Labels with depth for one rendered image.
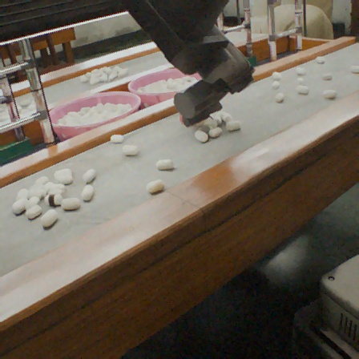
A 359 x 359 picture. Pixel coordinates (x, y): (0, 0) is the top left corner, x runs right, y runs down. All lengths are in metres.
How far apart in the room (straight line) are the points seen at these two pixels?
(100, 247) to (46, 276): 0.09
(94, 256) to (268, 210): 0.35
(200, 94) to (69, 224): 0.34
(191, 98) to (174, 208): 0.23
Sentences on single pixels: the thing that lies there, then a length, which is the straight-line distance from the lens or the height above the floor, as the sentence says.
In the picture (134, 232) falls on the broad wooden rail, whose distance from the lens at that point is 0.65.
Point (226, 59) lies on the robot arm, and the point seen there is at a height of 1.02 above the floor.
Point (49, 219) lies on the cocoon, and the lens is 0.76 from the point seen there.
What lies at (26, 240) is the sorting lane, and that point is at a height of 0.74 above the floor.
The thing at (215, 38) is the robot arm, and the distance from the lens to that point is 0.45.
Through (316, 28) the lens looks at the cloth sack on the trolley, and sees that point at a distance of 3.97.
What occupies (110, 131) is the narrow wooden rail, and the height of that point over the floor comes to 0.76.
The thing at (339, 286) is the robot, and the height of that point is 0.47.
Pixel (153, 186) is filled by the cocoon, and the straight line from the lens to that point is 0.78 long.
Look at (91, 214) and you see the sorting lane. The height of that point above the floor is 0.74.
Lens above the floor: 1.13
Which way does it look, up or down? 29 degrees down
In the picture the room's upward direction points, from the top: 8 degrees counter-clockwise
